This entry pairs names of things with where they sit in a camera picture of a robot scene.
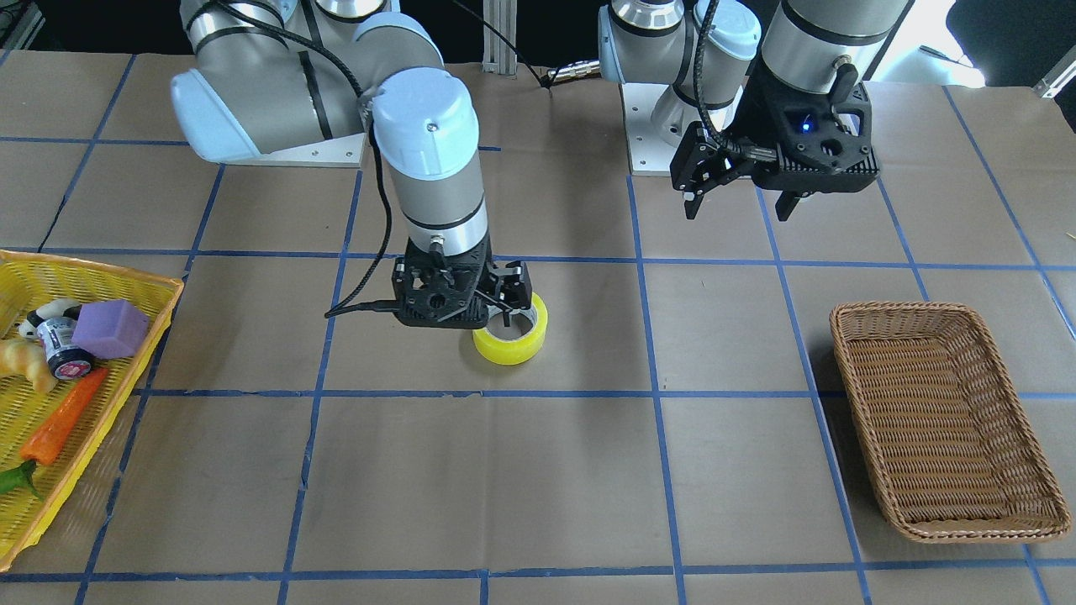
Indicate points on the brown wicker basket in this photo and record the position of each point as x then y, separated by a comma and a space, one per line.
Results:
951, 454

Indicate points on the orange toy carrot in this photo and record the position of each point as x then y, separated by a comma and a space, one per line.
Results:
49, 440

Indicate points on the black white plush toy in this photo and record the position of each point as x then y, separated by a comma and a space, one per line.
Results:
60, 307

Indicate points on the aluminium frame post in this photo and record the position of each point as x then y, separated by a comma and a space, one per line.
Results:
497, 55

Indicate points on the toy croissant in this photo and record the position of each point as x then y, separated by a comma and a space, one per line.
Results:
23, 358

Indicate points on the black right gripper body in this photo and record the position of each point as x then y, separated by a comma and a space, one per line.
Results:
514, 290

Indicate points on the small dark jar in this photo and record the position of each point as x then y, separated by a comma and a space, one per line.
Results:
66, 360

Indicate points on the purple foam cube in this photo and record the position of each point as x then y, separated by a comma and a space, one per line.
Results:
110, 329

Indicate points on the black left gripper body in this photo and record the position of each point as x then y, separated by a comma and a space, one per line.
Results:
763, 107

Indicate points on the yellow tape roll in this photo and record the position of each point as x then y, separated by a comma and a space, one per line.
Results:
510, 347

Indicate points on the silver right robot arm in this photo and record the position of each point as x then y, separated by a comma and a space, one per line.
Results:
277, 75

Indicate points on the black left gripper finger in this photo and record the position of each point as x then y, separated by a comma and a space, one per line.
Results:
786, 204
692, 201

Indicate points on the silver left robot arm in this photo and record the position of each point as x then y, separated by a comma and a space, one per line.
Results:
703, 56

